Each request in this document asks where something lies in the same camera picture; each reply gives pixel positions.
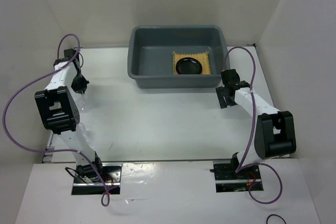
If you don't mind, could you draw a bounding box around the grey plastic bin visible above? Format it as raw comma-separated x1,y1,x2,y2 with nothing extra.
128,25,228,89

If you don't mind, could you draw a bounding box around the clear plastic cup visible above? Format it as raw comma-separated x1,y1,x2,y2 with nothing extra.
78,123,92,144
76,94,86,111

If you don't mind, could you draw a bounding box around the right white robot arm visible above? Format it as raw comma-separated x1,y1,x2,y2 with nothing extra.
211,69,297,179

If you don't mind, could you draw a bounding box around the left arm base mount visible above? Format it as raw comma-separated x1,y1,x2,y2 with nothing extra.
65,163,122,195

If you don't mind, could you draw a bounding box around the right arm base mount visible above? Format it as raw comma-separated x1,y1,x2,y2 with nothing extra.
209,159,264,193

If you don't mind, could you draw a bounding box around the black plate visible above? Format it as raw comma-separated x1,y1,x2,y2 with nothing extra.
175,57,203,74

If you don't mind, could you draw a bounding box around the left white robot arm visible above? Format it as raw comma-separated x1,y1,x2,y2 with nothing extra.
34,49,104,182

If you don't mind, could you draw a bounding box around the black cable loop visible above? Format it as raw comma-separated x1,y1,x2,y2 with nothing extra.
266,214,286,224

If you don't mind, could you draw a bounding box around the woven bamboo mat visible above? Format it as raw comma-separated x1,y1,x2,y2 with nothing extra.
173,51,212,75

